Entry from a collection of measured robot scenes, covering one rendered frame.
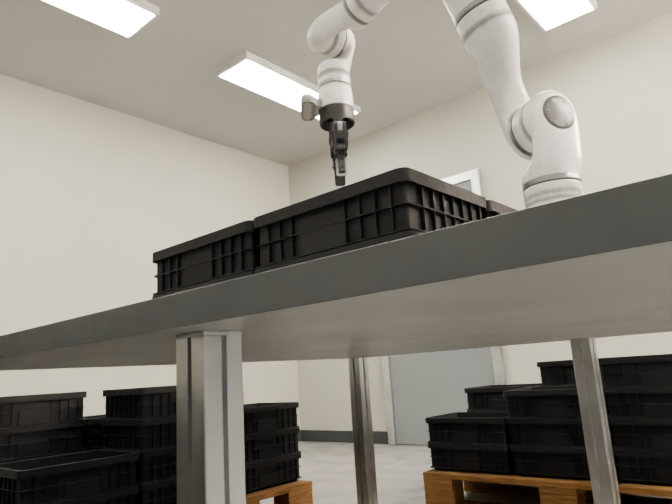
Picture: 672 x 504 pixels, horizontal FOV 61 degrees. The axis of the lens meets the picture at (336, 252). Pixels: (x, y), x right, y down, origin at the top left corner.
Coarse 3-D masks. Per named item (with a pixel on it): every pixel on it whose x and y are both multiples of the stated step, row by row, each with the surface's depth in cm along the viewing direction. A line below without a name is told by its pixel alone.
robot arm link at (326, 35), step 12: (336, 12) 117; (348, 12) 115; (312, 24) 121; (324, 24) 119; (336, 24) 117; (348, 24) 117; (360, 24) 117; (312, 36) 120; (324, 36) 119; (336, 36) 120; (312, 48) 122; (324, 48) 121; (336, 48) 122
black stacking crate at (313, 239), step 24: (384, 192) 98; (408, 192) 96; (432, 192) 100; (312, 216) 109; (336, 216) 105; (360, 216) 100; (384, 216) 97; (408, 216) 94; (432, 216) 100; (456, 216) 105; (480, 216) 113; (264, 240) 118; (288, 240) 113; (312, 240) 107; (336, 240) 103; (360, 240) 99; (264, 264) 115
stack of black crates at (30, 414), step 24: (0, 408) 205; (24, 408) 211; (48, 408) 218; (72, 408) 224; (0, 432) 203; (24, 432) 209; (48, 432) 216; (72, 432) 223; (0, 456) 202; (24, 456) 209; (48, 456) 213
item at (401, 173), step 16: (384, 176) 97; (400, 176) 95; (416, 176) 96; (336, 192) 104; (352, 192) 101; (448, 192) 104; (464, 192) 109; (288, 208) 112; (304, 208) 109; (256, 224) 118
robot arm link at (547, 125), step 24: (552, 96) 92; (528, 120) 92; (552, 120) 91; (576, 120) 93; (528, 144) 95; (552, 144) 90; (576, 144) 92; (528, 168) 92; (552, 168) 90; (576, 168) 90
